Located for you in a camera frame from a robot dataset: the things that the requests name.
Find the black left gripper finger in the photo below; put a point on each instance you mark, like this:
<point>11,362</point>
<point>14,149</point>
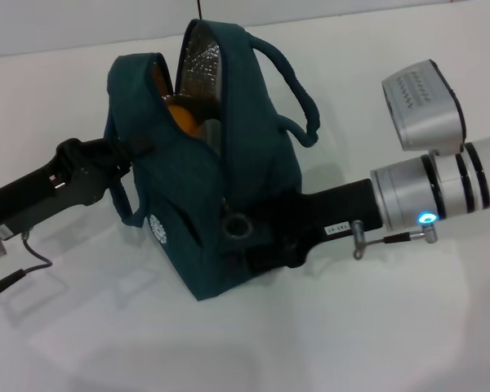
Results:
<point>141,143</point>

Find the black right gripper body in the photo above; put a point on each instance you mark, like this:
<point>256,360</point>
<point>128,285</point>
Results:
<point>322,216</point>

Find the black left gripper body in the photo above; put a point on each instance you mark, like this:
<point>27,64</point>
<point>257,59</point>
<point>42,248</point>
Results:
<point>53,183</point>

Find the teal insulated lunch bag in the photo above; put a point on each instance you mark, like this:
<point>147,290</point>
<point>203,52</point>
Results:
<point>212,163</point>

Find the yellow pear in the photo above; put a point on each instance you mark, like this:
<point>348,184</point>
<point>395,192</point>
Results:
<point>183,114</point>

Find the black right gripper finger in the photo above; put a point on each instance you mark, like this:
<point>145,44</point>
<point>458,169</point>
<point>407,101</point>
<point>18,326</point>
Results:
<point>261,259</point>

